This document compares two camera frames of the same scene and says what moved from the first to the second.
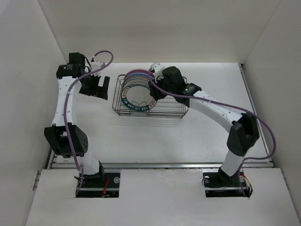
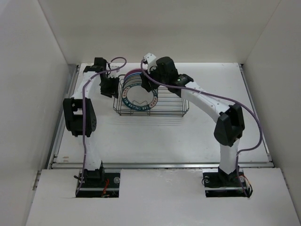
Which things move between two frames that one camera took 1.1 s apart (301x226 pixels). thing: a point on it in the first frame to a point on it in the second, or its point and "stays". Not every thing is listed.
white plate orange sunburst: (134, 77) stays
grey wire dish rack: (164, 107) stays
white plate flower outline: (136, 82) stays
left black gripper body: (90, 85) to (108, 85)
